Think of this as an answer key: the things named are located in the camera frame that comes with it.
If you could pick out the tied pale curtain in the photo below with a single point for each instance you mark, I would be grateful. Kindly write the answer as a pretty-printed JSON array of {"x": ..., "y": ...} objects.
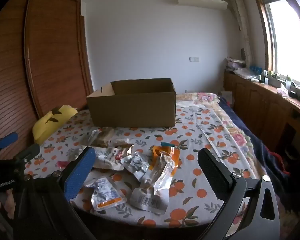
[{"x": 240, "y": 17}]

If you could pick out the grey silver packet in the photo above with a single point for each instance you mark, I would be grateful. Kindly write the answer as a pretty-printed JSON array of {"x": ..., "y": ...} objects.
[{"x": 135, "y": 163}]

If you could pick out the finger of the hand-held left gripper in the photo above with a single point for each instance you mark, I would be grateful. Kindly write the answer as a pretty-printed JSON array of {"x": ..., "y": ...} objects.
[
  {"x": 28, "y": 152},
  {"x": 8, "y": 139}
]

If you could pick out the yellow plush toy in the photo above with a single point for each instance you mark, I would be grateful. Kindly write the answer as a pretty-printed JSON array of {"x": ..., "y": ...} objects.
[{"x": 47, "y": 127}]

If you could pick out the white wall outlet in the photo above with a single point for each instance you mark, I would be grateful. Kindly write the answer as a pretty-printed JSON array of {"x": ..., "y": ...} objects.
[{"x": 194, "y": 59}]

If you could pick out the pink floral blanket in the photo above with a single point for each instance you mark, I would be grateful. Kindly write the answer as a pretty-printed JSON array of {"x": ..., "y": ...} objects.
[{"x": 205, "y": 97}]

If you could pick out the brown wooden cabinet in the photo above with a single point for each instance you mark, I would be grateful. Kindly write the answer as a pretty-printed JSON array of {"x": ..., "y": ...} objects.
[{"x": 260, "y": 110}]

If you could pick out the small teal packet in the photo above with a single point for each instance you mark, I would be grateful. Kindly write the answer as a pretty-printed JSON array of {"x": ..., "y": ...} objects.
[{"x": 167, "y": 144}]

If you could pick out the silver packet with barcode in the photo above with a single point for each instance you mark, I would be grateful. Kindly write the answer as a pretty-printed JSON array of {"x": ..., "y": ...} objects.
[{"x": 147, "y": 200}]

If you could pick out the brown wooden wardrobe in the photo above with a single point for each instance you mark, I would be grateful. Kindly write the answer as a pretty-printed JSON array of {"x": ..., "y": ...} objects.
[{"x": 52, "y": 55}]

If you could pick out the row of blue bottles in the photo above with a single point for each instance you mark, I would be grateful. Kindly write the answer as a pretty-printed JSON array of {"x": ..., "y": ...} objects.
[{"x": 255, "y": 69}]

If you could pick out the silver packet with orange label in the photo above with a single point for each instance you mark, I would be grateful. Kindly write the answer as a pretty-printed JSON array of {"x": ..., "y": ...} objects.
[{"x": 105, "y": 192}]

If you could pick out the orange snack packet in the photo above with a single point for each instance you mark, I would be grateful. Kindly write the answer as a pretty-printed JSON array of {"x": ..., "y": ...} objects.
[{"x": 156, "y": 155}]

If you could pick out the wooden framed window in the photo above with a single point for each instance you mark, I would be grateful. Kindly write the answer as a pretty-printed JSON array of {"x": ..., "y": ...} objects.
[{"x": 287, "y": 35}]

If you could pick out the brown cardboard box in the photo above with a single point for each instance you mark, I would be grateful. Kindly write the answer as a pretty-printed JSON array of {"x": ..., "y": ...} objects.
[{"x": 130, "y": 110}]

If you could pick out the clear crinkled packet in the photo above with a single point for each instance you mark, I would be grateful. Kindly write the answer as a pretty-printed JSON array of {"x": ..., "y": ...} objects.
[{"x": 88, "y": 136}]

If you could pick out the white tissue pack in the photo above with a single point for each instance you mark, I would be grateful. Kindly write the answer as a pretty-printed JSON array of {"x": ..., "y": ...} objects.
[{"x": 283, "y": 90}]

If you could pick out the dark round object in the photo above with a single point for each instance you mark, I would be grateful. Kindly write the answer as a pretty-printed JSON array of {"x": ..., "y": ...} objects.
[{"x": 243, "y": 53}]

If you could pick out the clear packet of brown snacks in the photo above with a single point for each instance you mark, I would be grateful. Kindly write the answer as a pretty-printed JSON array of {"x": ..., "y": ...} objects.
[{"x": 107, "y": 137}]

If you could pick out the white packet with red edge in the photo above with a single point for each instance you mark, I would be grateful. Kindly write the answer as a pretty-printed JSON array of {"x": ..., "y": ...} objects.
[{"x": 107, "y": 156}]

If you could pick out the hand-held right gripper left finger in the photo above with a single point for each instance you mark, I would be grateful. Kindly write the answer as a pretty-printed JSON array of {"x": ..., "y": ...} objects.
[{"x": 80, "y": 175}]

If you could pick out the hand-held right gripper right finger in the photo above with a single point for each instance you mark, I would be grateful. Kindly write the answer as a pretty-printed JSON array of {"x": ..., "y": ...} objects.
[{"x": 212, "y": 172}]

